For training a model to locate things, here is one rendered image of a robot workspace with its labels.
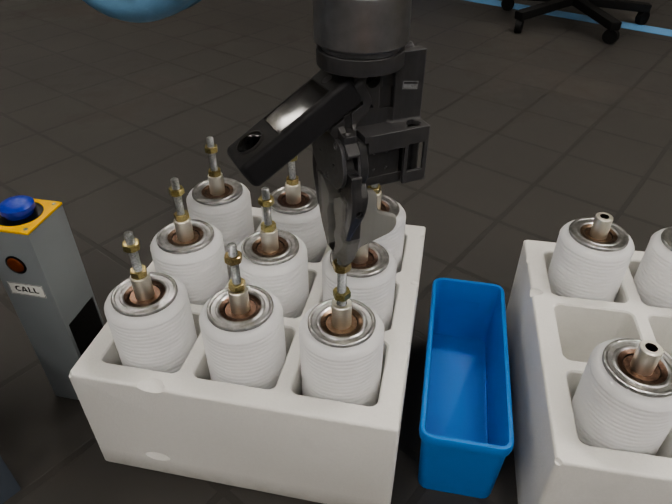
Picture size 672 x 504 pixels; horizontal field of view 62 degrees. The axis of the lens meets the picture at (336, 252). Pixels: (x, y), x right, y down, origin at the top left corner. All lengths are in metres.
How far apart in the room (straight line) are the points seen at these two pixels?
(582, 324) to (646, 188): 0.74
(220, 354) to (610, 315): 0.51
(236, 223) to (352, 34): 0.47
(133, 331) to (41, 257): 0.16
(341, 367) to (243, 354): 0.11
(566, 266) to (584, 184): 0.68
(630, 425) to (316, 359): 0.32
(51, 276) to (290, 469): 0.38
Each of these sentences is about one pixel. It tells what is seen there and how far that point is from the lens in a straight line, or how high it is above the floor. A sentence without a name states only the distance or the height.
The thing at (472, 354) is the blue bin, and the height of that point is 0.00.
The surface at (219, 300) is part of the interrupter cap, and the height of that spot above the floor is 0.25.
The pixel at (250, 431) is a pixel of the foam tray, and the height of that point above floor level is 0.13.
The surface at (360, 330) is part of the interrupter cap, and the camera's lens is 0.62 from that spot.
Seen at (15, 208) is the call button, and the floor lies 0.33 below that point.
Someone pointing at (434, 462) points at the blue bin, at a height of 0.07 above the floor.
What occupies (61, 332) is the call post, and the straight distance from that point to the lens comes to 0.84.
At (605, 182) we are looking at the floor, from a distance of 1.52.
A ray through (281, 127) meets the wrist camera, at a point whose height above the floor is 0.50.
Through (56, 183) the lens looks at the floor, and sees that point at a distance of 1.52.
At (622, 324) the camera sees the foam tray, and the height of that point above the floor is 0.16.
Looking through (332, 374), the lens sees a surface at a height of 0.22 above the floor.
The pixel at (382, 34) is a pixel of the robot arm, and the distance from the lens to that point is 0.44.
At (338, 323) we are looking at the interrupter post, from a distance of 0.61.
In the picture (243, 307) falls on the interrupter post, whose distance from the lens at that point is 0.64.
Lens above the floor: 0.69
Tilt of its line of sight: 37 degrees down
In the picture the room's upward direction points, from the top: straight up
